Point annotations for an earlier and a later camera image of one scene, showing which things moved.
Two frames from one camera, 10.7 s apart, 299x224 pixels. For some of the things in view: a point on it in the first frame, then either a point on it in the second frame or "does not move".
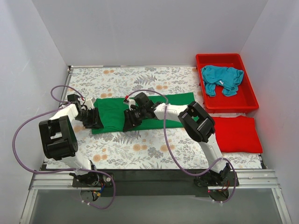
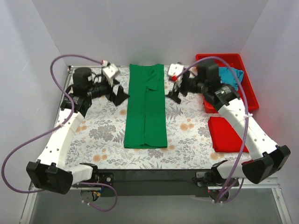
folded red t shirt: x=237 y=134 does not move
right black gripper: x=131 y=117 to x=181 y=86
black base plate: x=155 y=182 does not move
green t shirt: x=111 y=112 to x=145 y=119
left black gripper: x=94 y=117 to x=112 y=89
